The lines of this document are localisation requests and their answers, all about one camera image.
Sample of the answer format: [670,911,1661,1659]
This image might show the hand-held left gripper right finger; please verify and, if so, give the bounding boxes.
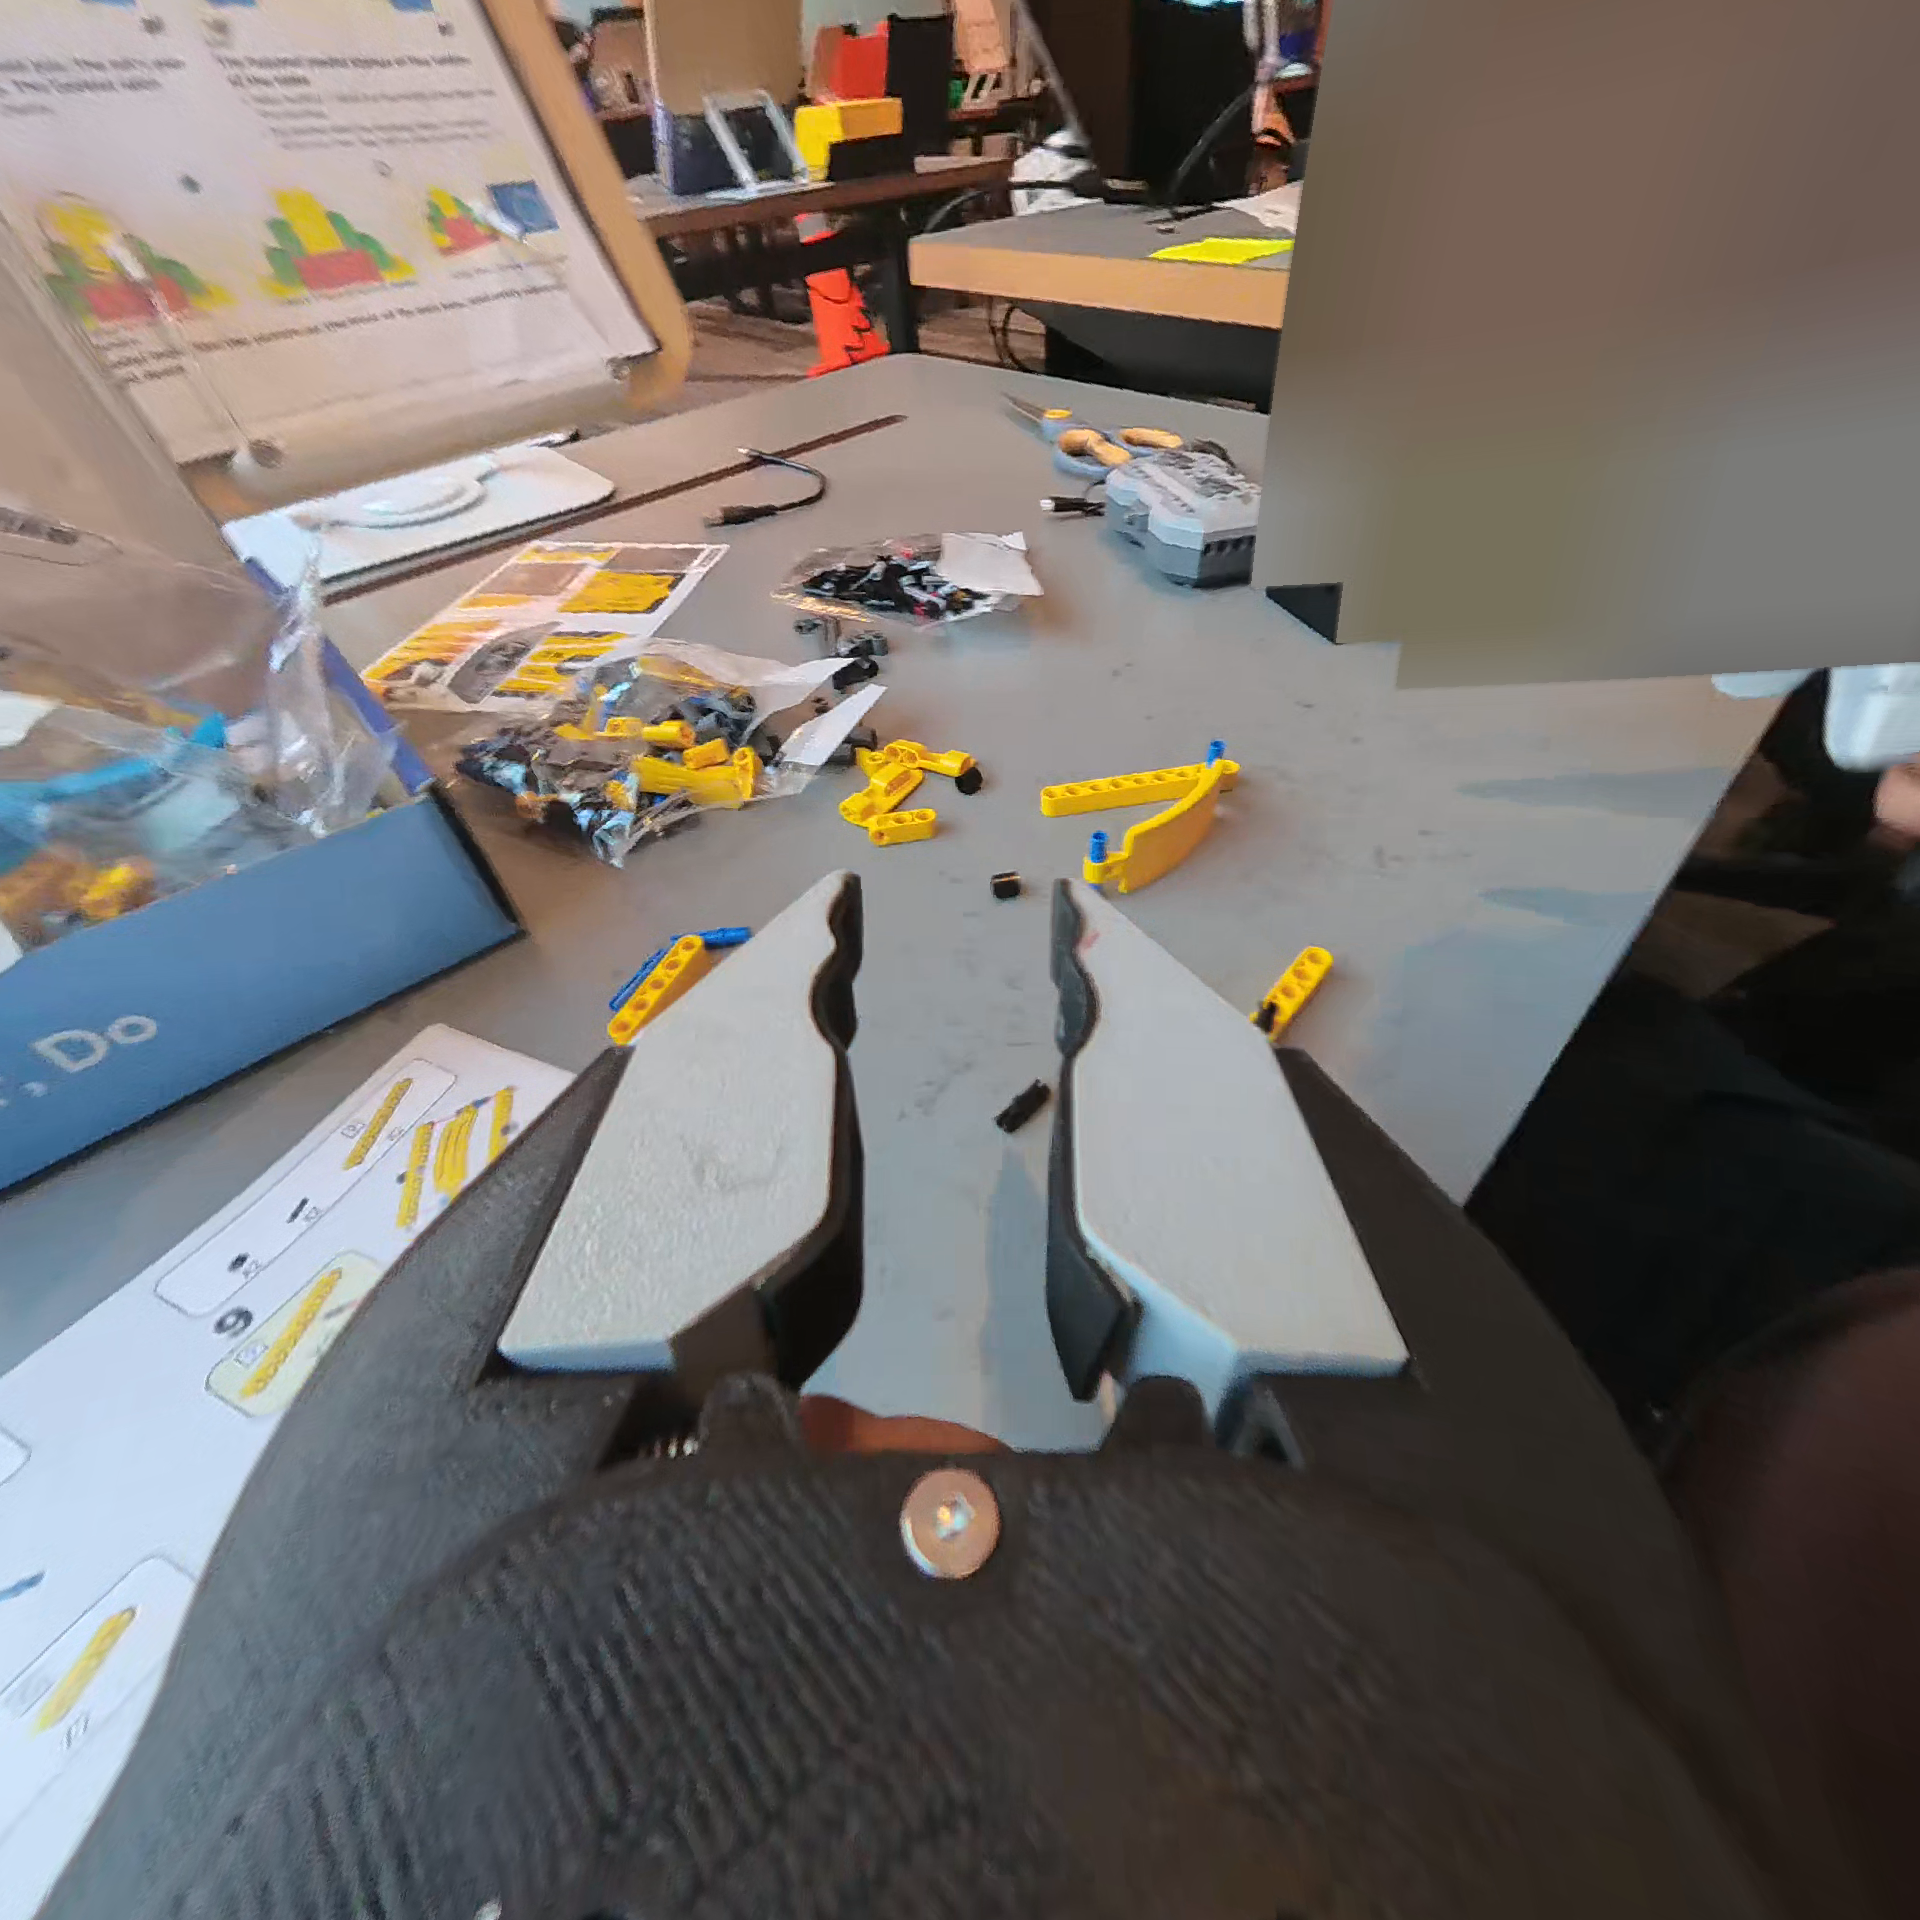
[1044,880,1413,1401]

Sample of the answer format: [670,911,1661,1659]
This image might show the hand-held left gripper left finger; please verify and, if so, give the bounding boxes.
[498,874,866,1390]

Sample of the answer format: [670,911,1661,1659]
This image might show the long yellow holed beam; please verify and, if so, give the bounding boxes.
[1039,761,1224,818]
[1252,944,1335,1041]

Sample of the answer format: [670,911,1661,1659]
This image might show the yellow curved panel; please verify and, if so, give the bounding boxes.
[1082,756,1241,896]

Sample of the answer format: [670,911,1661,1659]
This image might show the grey desk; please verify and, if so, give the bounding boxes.
[0,352,1777,1502]

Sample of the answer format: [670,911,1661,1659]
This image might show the wooden background desk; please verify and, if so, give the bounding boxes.
[908,188,1297,408]

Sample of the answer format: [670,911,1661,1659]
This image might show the short thick yellow beam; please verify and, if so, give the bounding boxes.
[606,932,713,1047]

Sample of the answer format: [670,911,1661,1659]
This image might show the clear bag yellow connectors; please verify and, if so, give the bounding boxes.
[455,638,879,870]

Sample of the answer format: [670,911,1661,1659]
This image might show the blue cardboard kit box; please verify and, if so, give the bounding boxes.
[0,563,527,1193]

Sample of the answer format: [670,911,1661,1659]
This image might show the loose black connector pieces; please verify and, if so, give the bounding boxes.
[796,614,888,696]

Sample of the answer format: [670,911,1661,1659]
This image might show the white instruction booklet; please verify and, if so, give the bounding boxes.
[0,1024,577,1876]

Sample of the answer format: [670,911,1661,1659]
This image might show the yellow black sticker sheet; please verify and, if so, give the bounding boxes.
[358,539,730,713]

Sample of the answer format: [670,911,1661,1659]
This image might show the clear bag black parts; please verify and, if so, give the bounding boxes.
[772,534,1044,633]

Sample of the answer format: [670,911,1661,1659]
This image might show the grey robot hub block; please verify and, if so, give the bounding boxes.
[1101,450,1261,591]

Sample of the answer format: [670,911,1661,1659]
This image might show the flat grey stand base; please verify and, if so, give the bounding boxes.
[223,442,620,587]

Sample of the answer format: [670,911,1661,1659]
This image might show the blue robot part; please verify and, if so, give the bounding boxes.
[0,750,225,846]

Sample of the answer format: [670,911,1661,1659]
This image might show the person's torso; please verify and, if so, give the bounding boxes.
[1663,1275,1920,1920]

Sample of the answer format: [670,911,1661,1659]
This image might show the clear printed plastic bag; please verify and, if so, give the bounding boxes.
[0,510,399,904]

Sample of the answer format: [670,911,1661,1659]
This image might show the small grey orange tool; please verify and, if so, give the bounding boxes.
[1000,394,1234,482]

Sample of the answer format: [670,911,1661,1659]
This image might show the orange plastic item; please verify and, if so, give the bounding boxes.
[804,270,888,377]

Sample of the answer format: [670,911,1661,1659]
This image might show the tan sign board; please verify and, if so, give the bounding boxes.
[479,0,695,415]

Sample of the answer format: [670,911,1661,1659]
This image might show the yellow foam block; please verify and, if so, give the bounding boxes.
[791,97,904,174]

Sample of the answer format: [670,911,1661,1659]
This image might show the black plug cable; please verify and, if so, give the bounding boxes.
[704,446,830,530]

